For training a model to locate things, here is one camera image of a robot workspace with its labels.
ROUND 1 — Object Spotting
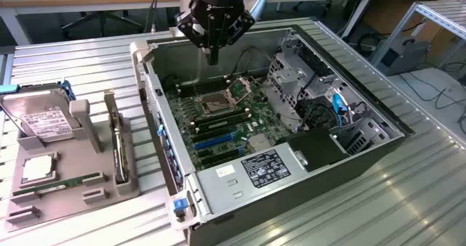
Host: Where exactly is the graphics card with metal bracket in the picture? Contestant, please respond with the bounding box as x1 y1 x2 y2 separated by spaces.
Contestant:
103 89 131 183

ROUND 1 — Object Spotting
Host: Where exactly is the black chair base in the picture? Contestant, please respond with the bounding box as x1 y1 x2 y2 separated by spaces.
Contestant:
60 10 143 39

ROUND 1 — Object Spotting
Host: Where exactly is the thin metal locking lever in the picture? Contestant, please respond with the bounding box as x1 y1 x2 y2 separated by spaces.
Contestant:
190 75 200 100

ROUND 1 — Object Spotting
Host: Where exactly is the metal socket cover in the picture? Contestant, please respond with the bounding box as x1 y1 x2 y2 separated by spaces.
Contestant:
222 76 252 105

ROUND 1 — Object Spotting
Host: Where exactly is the CPU socket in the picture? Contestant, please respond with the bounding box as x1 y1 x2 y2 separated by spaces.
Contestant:
198 93 231 115

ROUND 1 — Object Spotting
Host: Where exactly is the grey perforated drive cage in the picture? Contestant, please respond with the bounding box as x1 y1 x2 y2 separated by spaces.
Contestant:
263 29 329 134

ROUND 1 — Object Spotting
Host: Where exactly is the green motherboard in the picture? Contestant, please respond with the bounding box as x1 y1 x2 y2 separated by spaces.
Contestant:
166 75 288 170

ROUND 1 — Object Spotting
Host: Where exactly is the RAM stick with white label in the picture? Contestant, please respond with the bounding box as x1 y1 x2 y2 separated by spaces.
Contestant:
195 115 252 131

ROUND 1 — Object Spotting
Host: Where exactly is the blue disk carrier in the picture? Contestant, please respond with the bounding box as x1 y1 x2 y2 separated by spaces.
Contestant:
0 78 76 102

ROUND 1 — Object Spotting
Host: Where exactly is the long black expansion slot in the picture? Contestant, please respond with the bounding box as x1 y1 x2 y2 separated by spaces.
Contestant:
199 151 242 167
191 128 234 143

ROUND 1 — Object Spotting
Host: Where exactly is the blue expansion slot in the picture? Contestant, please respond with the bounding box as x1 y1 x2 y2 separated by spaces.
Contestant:
194 135 236 151

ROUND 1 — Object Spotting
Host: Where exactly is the silver finned heatsink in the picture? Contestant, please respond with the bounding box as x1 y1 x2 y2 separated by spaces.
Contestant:
247 135 272 151

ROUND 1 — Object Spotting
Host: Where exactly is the silver hard disk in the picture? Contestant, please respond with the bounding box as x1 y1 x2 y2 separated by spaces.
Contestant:
0 89 82 143

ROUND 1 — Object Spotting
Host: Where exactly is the black plastic shroud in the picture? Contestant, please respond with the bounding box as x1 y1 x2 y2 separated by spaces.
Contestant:
275 127 353 173

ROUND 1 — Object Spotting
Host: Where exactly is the perforated metal disk bay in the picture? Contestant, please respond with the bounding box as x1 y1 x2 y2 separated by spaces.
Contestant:
329 116 389 155

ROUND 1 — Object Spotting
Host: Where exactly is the grey plastic parts rack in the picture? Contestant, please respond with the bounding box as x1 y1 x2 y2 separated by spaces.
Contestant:
5 100 143 232

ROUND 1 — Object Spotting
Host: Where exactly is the grey power supply unit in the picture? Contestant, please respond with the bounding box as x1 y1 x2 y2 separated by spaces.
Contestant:
195 141 310 215

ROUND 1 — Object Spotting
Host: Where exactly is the green RAM stick bare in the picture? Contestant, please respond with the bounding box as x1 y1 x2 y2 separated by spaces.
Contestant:
12 172 100 196

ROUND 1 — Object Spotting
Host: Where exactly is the blue case latch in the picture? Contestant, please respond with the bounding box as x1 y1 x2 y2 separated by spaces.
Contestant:
171 198 190 213

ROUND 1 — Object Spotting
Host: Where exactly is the silver CPU chip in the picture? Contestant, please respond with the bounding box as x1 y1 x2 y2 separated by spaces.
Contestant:
20 155 56 183

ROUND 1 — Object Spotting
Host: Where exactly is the open dark PC case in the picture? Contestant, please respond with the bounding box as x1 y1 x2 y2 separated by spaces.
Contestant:
130 24 415 246

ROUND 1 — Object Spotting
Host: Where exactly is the black looped wire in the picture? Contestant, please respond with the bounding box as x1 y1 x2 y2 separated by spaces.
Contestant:
231 46 272 79

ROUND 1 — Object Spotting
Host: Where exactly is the black hanging cable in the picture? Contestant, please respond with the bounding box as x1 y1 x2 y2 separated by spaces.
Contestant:
144 0 162 34

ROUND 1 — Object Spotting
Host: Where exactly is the blue wire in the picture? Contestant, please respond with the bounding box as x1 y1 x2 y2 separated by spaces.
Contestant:
331 93 347 127

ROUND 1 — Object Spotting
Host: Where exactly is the grey box with handle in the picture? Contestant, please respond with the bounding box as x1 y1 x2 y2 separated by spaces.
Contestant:
377 35 430 76

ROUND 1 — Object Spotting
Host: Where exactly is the aluminium profile frame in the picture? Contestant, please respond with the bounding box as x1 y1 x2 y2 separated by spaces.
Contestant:
371 0 466 67

